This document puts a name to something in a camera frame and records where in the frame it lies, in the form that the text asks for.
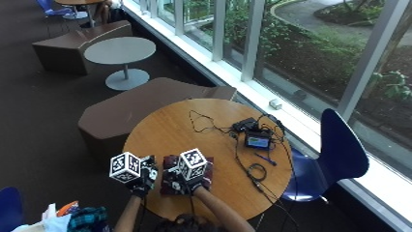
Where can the person's left hand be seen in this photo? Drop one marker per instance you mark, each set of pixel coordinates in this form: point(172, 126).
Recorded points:
point(145, 180)

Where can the person's right hand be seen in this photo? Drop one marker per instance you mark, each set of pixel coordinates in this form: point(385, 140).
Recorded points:
point(180, 184)

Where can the white marker cube left glove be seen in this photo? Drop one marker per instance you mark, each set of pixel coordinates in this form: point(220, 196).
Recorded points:
point(125, 167)

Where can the white marker cube glove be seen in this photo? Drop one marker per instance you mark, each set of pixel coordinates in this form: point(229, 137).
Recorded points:
point(192, 163)
point(125, 167)

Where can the white marker cube right glove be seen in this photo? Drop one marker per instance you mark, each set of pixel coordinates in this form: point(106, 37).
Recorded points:
point(192, 163)

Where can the large brown angular seat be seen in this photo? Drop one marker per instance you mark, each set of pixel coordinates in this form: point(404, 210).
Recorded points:
point(128, 109)

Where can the teal plaid cloth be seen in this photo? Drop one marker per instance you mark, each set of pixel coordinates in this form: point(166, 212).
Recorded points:
point(88, 219)

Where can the orange packet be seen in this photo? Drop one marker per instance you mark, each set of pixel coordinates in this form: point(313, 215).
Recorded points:
point(66, 208)

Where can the blue pen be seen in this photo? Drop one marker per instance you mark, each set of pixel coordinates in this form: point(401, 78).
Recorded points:
point(265, 159)

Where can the small device with lit screen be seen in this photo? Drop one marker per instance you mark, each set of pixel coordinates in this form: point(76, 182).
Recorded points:
point(257, 141)

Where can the black box device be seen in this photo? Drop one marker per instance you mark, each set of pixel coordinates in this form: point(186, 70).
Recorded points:
point(244, 124)

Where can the white bag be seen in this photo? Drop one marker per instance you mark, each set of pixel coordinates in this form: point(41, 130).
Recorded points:
point(49, 222)

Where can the small white block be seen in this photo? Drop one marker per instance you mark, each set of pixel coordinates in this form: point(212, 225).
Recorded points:
point(274, 103)

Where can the dark blue chair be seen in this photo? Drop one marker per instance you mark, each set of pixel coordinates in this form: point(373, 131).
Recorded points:
point(9, 208)
point(342, 151)

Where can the small brown angular seat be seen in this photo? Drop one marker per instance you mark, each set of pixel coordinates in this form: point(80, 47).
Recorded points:
point(64, 48)

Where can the round wooden background table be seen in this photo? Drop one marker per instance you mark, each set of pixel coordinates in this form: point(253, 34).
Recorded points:
point(77, 2)

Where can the grey round pedestal table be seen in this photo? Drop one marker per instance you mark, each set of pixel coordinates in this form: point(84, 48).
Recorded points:
point(120, 50)

